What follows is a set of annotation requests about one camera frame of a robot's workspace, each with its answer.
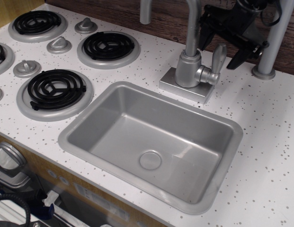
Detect grey plastic sink basin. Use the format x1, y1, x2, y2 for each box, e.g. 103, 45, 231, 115
58, 82, 243, 215

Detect grey stove knob middle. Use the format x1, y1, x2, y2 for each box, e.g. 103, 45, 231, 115
46, 36, 72, 54

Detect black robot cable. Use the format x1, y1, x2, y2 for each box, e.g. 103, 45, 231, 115
260, 0, 284, 27

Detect front left stove burner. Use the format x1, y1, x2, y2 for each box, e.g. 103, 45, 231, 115
0, 43, 15, 75

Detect front right stove burner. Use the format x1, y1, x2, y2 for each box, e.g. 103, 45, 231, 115
17, 70, 94, 122

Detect stove burner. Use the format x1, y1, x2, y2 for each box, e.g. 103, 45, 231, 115
8, 10, 68, 43
77, 31, 141, 70
0, 43, 15, 75
17, 70, 94, 122

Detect wooden toy kitchen front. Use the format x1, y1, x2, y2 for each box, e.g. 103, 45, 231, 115
0, 135, 163, 227

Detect silver oven dial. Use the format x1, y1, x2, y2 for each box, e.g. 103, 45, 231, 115
0, 141, 27, 177

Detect back left stove burner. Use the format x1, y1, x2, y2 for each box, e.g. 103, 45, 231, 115
8, 10, 68, 43

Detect back right stove burner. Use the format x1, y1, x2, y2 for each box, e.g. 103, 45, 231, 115
77, 31, 141, 70

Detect grey support pole with base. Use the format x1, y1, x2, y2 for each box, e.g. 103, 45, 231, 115
251, 0, 294, 80

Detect grey stove knob front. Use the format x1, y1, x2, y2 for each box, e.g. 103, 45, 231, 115
13, 60, 41, 79

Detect silver faucet lever handle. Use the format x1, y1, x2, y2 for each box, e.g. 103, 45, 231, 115
195, 43, 227, 86

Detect black cable bottom left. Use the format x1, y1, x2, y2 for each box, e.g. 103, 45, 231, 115
0, 190, 48, 223

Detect grey stove knob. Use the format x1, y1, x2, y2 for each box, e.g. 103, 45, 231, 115
74, 17, 98, 34
13, 60, 41, 79
46, 36, 72, 54

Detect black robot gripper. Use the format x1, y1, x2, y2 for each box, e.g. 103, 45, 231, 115
199, 0, 269, 70

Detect silver toy faucet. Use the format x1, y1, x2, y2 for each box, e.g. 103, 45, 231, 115
139, 0, 216, 105

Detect grey stove knob back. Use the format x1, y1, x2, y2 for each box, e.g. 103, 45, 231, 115
74, 17, 98, 34

